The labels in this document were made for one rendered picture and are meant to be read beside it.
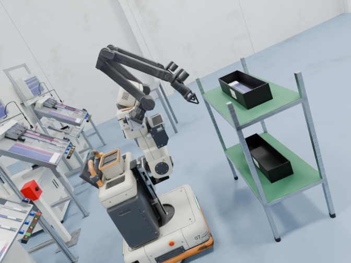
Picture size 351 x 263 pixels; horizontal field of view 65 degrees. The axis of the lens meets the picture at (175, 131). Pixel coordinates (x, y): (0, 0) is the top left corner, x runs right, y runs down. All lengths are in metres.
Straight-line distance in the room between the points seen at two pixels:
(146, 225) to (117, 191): 0.34
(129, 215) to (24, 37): 5.74
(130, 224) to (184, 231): 0.39
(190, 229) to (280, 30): 6.30
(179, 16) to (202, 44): 0.83
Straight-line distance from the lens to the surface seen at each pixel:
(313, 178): 2.09
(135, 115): 1.73
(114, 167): 2.02
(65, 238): 3.37
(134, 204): 1.98
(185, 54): 6.95
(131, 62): 1.68
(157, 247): 2.18
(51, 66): 7.10
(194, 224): 2.15
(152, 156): 1.99
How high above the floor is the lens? 1.65
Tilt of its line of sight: 21 degrees down
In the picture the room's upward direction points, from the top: 25 degrees counter-clockwise
